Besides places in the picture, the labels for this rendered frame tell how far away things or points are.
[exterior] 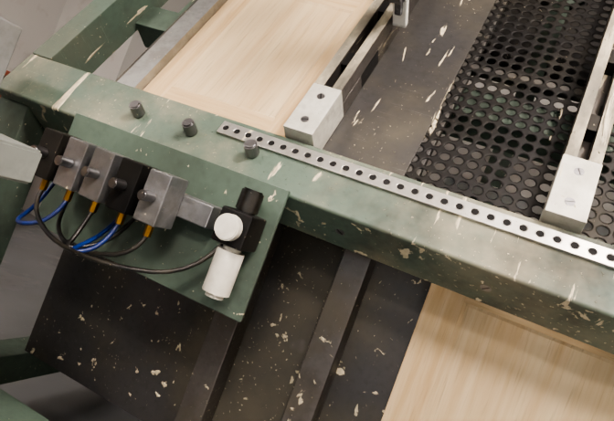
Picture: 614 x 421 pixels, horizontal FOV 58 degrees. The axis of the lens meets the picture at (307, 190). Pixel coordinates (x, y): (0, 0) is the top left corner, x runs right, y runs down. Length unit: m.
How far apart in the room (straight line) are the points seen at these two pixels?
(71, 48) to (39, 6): 3.64
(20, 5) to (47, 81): 3.67
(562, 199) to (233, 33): 0.81
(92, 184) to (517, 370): 0.83
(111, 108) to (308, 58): 0.43
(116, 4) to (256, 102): 0.52
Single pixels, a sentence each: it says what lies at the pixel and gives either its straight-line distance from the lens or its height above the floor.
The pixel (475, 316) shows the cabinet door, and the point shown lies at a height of 0.71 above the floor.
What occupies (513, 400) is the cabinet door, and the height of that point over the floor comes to 0.60.
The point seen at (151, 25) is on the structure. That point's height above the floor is 1.09.
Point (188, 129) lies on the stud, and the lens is 1.07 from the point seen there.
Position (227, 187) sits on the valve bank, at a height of 0.78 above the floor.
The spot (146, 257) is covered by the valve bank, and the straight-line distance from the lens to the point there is 1.07.
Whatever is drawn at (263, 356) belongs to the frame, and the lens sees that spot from 1.26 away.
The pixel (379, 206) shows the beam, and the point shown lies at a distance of 0.93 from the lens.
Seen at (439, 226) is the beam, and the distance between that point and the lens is 0.91.
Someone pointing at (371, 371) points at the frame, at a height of 0.53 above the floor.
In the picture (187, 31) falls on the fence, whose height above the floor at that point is 1.08.
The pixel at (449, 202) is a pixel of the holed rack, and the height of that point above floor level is 0.88.
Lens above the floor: 0.80
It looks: 2 degrees up
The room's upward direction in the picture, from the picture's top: 21 degrees clockwise
